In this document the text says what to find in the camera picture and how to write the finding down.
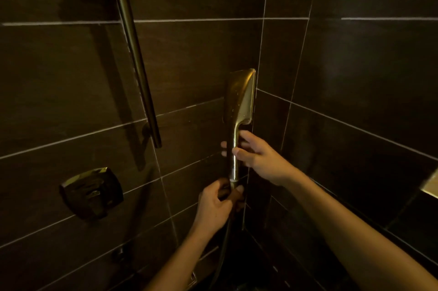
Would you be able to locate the person's right hand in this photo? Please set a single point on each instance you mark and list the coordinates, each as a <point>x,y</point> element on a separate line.
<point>268,162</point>

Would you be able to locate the person's left hand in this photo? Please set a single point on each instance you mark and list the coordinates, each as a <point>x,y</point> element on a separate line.
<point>214,208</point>

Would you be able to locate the person's right thumb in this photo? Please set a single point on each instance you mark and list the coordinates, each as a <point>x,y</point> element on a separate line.
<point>241,154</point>

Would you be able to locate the person's left thumb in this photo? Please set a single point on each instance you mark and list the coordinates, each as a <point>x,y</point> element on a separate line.
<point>237,195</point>

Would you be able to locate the brass handheld shower head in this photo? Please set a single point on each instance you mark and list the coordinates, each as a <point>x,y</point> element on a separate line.
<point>240,99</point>

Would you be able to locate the person's left forearm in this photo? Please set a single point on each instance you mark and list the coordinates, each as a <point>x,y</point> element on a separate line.
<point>178,261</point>

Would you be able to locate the person's right forearm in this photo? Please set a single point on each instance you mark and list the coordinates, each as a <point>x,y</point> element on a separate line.
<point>349,236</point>

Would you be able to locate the brass shower slide bar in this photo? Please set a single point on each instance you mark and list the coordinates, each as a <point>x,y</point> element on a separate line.
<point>137,61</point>

